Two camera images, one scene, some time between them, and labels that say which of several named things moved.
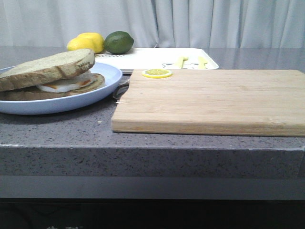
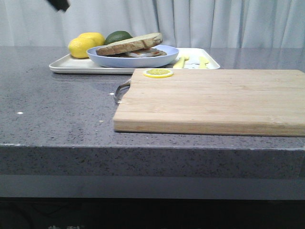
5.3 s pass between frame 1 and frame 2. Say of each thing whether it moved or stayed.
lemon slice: stayed
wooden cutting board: stayed
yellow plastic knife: stayed
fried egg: moved
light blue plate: moved
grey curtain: stayed
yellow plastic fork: stayed
